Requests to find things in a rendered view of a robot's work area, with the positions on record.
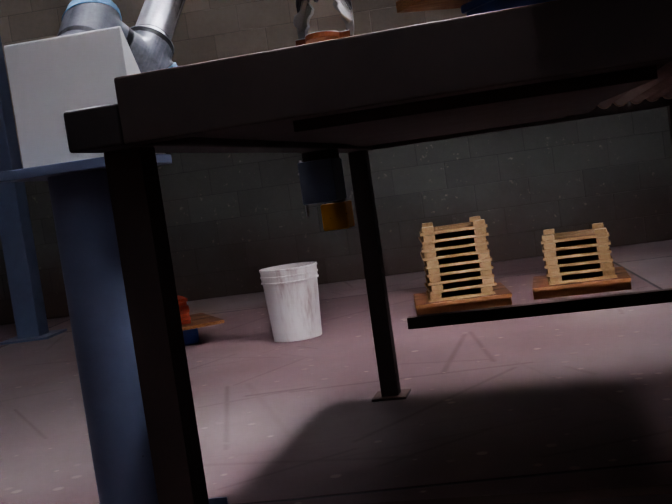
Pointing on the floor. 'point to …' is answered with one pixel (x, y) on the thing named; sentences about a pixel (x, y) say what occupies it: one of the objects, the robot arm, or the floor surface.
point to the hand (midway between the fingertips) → (328, 39)
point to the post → (18, 233)
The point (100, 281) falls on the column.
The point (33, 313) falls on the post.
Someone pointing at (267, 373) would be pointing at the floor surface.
